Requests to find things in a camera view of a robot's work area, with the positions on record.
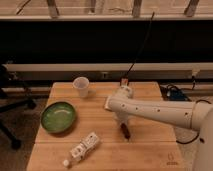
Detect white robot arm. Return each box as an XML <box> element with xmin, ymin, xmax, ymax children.
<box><xmin>106</xmin><ymin>86</ymin><xmax>213</xmax><ymax>171</ymax></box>

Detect small black red device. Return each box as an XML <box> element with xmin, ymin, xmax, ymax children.
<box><xmin>120</xmin><ymin>78</ymin><xmax>129</xmax><ymax>86</ymax></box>

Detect white sponge block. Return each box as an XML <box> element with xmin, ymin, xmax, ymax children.
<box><xmin>104</xmin><ymin>95</ymin><xmax>111</xmax><ymax>111</ymax></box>

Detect clear plastic cup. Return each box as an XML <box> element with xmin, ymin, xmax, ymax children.
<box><xmin>73</xmin><ymin>77</ymin><xmax>89</xmax><ymax>98</ymax></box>

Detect plastic bottle with label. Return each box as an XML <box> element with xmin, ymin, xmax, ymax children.
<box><xmin>63</xmin><ymin>132</ymin><xmax>100</xmax><ymax>168</ymax></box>

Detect green bowl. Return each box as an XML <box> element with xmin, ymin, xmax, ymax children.
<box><xmin>40</xmin><ymin>101</ymin><xmax>77</xmax><ymax>134</ymax></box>

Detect blue box on floor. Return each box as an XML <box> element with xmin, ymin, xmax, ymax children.
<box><xmin>168</xmin><ymin>91</ymin><xmax>185</xmax><ymax>101</ymax></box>

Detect black office chair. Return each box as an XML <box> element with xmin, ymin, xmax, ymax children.
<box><xmin>0</xmin><ymin>65</ymin><xmax>36</xmax><ymax>150</ymax></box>

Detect black floor cables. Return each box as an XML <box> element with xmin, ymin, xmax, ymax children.
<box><xmin>159</xmin><ymin>75</ymin><xmax>212</xmax><ymax>145</ymax></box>

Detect black cable to device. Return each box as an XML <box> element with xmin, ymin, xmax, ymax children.
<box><xmin>125</xmin><ymin>11</ymin><xmax>156</xmax><ymax>79</ymax></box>

